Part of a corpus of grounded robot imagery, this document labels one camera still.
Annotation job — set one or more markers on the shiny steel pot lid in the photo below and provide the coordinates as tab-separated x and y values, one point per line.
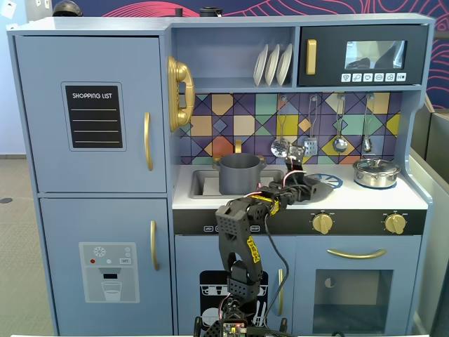
376	164

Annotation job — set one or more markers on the toy microwave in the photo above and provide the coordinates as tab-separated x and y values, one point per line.
329	35

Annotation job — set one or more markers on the blue dishwasher door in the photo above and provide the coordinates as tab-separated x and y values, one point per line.
186	252

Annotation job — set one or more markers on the blue burner print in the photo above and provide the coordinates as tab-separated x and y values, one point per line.
335	180

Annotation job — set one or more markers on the blue toy kitchen unit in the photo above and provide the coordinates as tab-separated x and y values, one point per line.
105	26

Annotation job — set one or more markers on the blue fridge door with chalkboard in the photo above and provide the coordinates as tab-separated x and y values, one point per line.
45	158

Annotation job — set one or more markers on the blue oven door with window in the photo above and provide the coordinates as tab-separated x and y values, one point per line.
403	252

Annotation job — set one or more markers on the black dishwasher sticker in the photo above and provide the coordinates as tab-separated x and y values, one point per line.
210	284

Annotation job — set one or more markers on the white wall outlet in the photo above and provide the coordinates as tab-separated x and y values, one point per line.
8	8
43	3

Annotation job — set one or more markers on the black shopping list board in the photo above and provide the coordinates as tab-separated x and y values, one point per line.
94	119

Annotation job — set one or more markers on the black round cap object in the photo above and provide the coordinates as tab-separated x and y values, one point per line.
209	12

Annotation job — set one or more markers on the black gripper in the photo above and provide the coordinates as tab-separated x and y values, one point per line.
313	189

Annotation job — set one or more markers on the gold stove knob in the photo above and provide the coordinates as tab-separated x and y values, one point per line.
322	223
395	223

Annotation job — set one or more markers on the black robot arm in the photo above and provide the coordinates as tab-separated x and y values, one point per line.
238	252

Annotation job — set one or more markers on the blue fridge door with dispenser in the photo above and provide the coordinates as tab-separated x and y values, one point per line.
63	228

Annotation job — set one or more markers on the small black cylinder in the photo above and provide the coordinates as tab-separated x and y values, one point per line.
179	12

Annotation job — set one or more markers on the gray office partition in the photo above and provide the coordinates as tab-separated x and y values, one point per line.
435	158

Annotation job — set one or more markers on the gold toy faucet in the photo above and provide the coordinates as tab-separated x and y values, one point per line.
238	144

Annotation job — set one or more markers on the small steel spoon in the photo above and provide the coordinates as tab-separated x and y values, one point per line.
367	144

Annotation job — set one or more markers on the steel slotted spatula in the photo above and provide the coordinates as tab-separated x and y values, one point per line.
311	146

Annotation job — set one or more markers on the white toy plate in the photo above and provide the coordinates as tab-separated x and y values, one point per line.
260	66
285	63
272	65

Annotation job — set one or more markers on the gray plastic pot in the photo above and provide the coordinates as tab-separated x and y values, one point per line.
238	179

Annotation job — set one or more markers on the steel ladle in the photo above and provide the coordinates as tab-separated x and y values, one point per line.
340	144

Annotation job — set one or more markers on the round floor socket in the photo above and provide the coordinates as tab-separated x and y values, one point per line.
5	200

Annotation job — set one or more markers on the gray toy sink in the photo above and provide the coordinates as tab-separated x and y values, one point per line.
203	184

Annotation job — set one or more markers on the robot controller board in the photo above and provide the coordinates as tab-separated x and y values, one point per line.
234	329

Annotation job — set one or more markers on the gold toy telephone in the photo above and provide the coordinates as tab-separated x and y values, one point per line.
180	73

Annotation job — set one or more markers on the black helmet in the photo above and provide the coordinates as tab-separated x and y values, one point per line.
67	8

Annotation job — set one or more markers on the steel slotted skimmer spoon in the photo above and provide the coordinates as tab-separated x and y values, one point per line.
279	148

